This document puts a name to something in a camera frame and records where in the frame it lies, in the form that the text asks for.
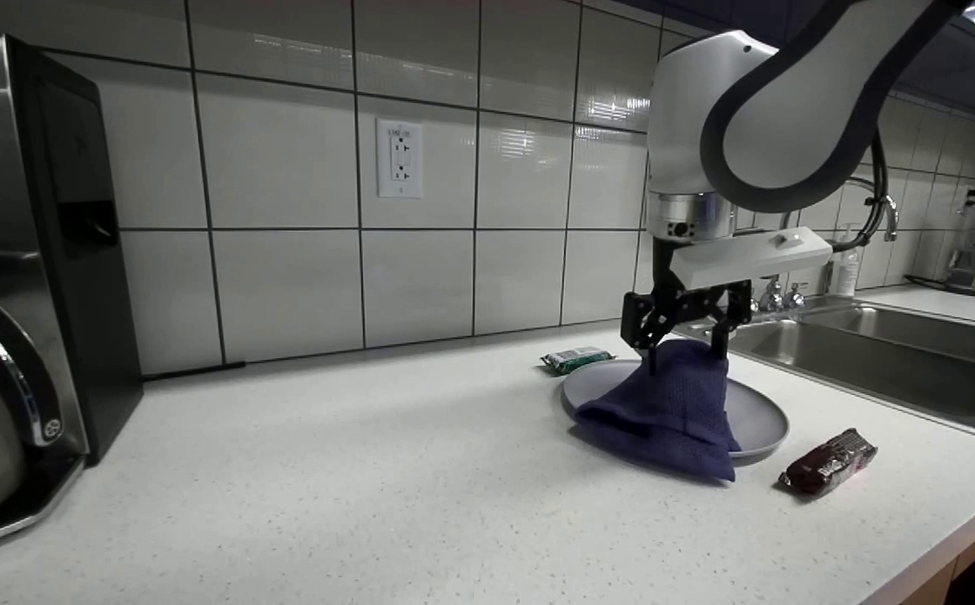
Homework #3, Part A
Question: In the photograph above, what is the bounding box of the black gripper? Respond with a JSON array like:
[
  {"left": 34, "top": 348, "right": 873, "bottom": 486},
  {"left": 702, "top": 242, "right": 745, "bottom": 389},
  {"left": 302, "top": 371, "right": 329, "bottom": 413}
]
[{"left": 620, "top": 252, "right": 758, "bottom": 362}]

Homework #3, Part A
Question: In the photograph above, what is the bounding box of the dark blue waffle towel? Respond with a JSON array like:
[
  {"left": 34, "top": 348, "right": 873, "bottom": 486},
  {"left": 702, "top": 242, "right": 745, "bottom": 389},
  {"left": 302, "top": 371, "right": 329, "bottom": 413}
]
[{"left": 569, "top": 336, "right": 745, "bottom": 486}]

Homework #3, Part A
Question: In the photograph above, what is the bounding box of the green snack packet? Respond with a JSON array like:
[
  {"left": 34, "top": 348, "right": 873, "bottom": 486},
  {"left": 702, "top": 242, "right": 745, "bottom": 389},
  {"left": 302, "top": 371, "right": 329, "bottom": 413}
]
[{"left": 539, "top": 344, "right": 620, "bottom": 375}]

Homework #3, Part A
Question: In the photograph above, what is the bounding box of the brown snack bar wrapper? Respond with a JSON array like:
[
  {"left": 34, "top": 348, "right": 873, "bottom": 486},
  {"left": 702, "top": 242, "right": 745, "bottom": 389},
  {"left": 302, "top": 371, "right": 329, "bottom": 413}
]
[{"left": 774, "top": 422, "right": 880, "bottom": 501}]

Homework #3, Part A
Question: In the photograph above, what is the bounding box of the grey round plate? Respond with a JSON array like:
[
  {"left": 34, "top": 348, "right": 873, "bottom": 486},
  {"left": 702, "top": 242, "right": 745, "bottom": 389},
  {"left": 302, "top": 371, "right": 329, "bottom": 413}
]
[{"left": 560, "top": 357, "right": 792, "bottom": 466}]

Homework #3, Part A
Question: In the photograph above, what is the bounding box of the clear soap bottle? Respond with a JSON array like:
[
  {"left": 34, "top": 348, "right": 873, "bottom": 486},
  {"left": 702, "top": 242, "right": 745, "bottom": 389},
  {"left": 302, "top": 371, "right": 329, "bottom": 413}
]
[{"left": 822, "top": 245, "right": 866, "bottom": 298}]

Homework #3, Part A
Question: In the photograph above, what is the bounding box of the stainless steel sink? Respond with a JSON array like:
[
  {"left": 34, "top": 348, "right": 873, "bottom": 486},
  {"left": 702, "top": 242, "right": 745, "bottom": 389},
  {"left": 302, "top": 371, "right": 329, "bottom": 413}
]
[{"left": 720, "top": 295, "right": 975, "bottom": 441}]

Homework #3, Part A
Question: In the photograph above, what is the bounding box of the black stainless countertop oven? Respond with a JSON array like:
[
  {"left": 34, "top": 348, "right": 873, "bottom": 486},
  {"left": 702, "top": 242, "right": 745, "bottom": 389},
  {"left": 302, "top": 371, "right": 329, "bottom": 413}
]
[{"left": 0, "top": 26, "right": 146, "bottom": 562}]

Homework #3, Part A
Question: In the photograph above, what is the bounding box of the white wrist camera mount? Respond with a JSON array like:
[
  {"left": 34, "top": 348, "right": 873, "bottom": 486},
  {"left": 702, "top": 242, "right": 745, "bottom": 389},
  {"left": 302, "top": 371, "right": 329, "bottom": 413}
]
[{"left": 667, "top": 226, "right": 836, "bottom": 295}]

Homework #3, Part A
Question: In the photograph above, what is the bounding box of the white wall outlet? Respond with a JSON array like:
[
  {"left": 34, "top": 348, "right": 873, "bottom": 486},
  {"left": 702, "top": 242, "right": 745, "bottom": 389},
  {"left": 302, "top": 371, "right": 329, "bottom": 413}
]
[{"left": 377, "top": 119, "right": 427, "bottom": 201}]

